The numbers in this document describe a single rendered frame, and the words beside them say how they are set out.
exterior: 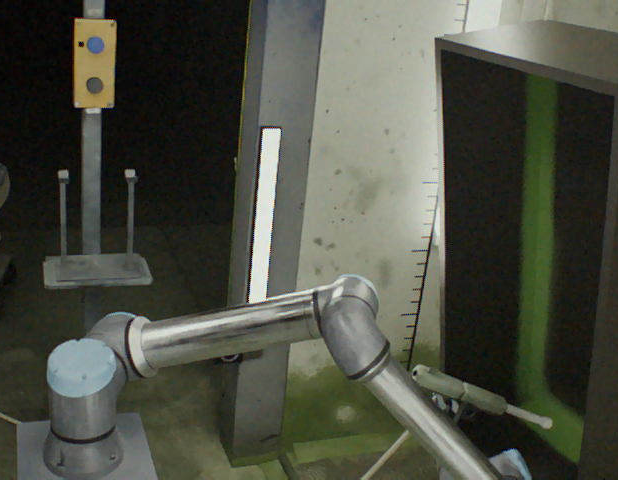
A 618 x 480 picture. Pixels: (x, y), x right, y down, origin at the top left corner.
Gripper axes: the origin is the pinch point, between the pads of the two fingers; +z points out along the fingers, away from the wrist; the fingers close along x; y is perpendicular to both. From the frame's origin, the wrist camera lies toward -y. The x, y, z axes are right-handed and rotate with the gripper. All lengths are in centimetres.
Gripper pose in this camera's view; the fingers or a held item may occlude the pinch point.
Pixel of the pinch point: (444, 391)
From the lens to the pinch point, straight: 213.4
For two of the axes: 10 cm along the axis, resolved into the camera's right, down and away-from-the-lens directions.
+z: -0.4, -6.0, 8.0
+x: 8.7, 3.7, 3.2
